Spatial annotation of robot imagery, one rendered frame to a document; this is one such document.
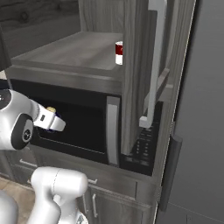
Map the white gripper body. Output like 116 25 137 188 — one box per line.
47 111 67 133

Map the grey wood open cabinet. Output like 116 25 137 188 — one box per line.
4 0 197 103

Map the grey wood cabinet door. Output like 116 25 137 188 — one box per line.
120 0 179 156
88 188 154 224

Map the grey wood lower cabinet door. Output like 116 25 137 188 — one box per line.
88 188 154 224

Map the blue can with beige lid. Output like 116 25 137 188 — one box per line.
43 106 63 134

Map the black microwave oven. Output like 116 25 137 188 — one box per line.
10 78 164 178

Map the grey wood drawer front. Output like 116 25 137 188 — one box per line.
8 144 138 200

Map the red and white can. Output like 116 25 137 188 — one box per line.
115 40 124 67

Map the dark grey fridge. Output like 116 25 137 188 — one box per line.
153 0 224 224

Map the grey microwave door handle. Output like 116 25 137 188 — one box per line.
105 95 122 168

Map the silver lower cabinet handle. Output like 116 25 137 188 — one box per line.
81 193 88 215
91 193 98 219

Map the silver cabinet door handle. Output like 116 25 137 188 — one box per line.
138 0 168 130

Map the dark fridge door handle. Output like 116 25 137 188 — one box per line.
157 133 184 213

